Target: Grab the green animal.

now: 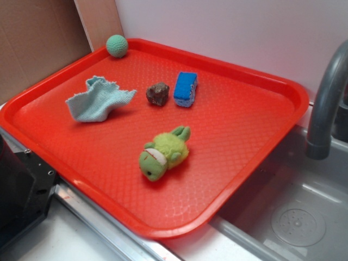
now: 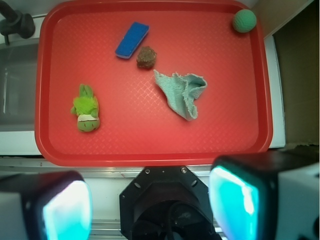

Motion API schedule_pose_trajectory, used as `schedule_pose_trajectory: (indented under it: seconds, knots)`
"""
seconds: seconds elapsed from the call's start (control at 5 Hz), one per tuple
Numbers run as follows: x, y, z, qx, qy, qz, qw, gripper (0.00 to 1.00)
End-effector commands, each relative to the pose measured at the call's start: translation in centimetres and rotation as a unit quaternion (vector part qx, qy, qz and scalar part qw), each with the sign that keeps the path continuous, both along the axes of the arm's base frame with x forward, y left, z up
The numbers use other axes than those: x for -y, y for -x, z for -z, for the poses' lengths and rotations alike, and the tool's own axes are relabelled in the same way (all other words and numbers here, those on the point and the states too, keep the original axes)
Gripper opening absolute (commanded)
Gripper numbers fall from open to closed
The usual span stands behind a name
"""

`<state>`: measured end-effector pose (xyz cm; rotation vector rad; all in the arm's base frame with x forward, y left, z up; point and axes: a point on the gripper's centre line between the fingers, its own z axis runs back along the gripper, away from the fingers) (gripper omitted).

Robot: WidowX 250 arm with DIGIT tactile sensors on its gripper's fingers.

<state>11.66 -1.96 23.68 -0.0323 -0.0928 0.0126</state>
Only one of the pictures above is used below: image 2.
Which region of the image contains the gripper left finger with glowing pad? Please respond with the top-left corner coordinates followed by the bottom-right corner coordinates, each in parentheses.
top-left (0, 170), bottom-right (93, 240)

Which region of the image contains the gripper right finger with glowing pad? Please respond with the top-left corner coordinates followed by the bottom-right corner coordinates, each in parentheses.
top-left (208, 150), bottom-right (320, 240)

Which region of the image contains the green plush animal toy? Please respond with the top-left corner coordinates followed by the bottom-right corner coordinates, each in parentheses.
top-left (70, 83), bottom-right (101, 133)

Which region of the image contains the red plastic tray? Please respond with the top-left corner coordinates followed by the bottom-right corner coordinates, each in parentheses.
top-left (34, 0), bottom-right (273, 167)

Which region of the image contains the teal frayed cloth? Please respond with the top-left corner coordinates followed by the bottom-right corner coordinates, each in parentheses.
top-left (153, 70), bottom-right (208, 121)

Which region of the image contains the toy kitchen sink basin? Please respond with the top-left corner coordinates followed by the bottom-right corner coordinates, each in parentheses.
top-left (0, 43), bottom-right (38, 132)

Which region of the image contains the brown lumpy rock toy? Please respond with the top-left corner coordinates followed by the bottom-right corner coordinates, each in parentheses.
top-left (136, 46), bottom-right (157, 69)

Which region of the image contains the green knitted ball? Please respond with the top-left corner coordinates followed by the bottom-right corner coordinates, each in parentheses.
top-left (232, 9), bottom-right (257, 33)

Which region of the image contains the blue rectangular sponge eraser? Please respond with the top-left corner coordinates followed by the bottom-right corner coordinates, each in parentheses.
top-left (115, 22), bottom-right (150, 59)

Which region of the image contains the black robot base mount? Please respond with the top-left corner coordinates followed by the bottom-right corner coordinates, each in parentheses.
top-left (119, 166), bottom-right (221, 240)

